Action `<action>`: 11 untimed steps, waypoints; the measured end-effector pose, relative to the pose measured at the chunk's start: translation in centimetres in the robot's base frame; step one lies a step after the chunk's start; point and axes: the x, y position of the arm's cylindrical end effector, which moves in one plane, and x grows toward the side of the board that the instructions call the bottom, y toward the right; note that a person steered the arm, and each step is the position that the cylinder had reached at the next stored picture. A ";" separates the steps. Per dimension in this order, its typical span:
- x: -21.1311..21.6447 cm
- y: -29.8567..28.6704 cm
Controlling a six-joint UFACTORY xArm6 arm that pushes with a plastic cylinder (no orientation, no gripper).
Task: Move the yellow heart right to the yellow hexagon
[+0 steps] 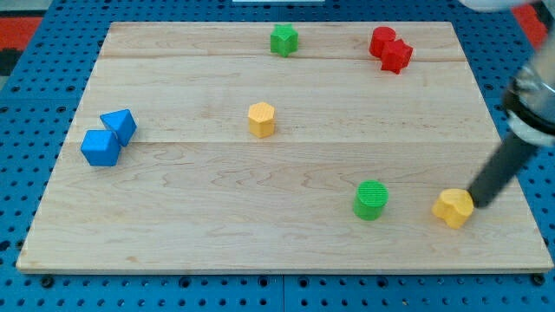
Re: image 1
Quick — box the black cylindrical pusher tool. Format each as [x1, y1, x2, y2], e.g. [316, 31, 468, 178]
[467, 133, 539, 209]

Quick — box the yellow heart block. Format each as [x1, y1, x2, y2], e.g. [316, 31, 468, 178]
[432, 188, 474, 229]

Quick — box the red cylinder block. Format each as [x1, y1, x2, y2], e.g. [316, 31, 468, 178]
[369, 26, 396, 58]

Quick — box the yellow hexagon block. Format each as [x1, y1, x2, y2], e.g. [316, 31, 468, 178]
[248, 102, 276, 138]

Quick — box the green star block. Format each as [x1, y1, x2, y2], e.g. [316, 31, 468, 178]
[270, 23, 298, 57]

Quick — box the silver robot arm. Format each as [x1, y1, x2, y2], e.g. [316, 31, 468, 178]
[467, 37, 554, 209]

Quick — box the green cylinder block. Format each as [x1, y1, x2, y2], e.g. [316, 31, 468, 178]
[353, 180, 389, 220]

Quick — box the red star block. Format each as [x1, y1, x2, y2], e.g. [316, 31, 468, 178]
[381, 39, 413, 75]

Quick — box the wooden board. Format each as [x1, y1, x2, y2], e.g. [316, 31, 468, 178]
[16, 22, 553, 275]

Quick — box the blue triangle block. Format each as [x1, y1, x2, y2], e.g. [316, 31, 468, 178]
[100, 109, 137, 146]

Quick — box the blue cube block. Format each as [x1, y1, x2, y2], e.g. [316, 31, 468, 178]
[81, 129, 121, 166]

